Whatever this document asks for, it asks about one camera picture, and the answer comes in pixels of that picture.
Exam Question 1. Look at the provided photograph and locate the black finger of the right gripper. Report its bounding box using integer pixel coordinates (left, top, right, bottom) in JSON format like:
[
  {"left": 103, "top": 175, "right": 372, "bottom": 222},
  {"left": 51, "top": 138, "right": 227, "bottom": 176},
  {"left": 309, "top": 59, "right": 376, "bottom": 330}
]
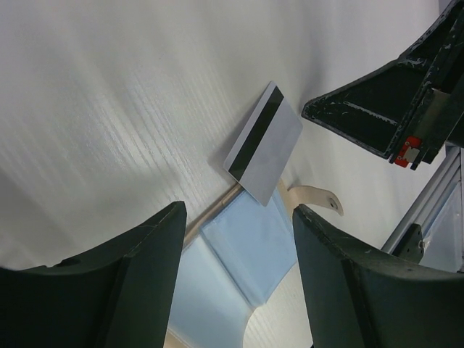
[{"left": 302, "top": 59, "right": 431, "bottom": 159}]

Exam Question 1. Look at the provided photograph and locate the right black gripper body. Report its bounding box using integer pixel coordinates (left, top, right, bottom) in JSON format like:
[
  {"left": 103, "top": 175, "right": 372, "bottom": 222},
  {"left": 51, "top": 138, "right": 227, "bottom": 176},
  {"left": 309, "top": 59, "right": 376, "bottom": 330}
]
[{"left": 389, "top": 1, "right": 463, "bottom": 170}]

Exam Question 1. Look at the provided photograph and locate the white card magnetic stripe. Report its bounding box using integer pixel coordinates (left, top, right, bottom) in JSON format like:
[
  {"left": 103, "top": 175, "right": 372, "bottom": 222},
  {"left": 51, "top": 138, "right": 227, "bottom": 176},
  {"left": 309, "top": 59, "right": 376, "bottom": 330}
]
[{"left": 223, "top": 81, "right": 302, "bottom": 206}]

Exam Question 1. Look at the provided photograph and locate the beige card holder wallet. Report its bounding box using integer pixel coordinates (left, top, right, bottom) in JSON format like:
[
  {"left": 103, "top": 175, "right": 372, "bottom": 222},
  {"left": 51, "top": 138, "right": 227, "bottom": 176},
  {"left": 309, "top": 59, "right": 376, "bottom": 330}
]
[{"left": 165, "top": 181, "right": 344, "bottom": 347}]

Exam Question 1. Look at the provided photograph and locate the right aluminium frame post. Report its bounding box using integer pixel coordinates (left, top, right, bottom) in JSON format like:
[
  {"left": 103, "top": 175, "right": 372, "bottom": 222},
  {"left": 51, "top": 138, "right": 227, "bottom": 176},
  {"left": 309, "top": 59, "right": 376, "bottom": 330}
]
[{"left": 381, "top": 146, "right": 463, "bottom": 273}]

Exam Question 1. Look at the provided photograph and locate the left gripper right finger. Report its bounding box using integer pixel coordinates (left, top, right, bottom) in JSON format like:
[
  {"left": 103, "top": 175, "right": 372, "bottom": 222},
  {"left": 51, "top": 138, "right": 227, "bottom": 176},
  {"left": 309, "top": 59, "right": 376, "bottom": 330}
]
[{"left": 293, "top": 205, "right": 463, "bottom": 347}]

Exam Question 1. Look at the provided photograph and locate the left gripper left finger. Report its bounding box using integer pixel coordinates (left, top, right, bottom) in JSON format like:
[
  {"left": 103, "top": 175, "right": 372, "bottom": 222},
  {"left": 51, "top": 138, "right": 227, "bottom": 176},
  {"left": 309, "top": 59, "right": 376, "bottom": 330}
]
[{"left": 1, "top": 202, "right": 187, "bottom": 347}]

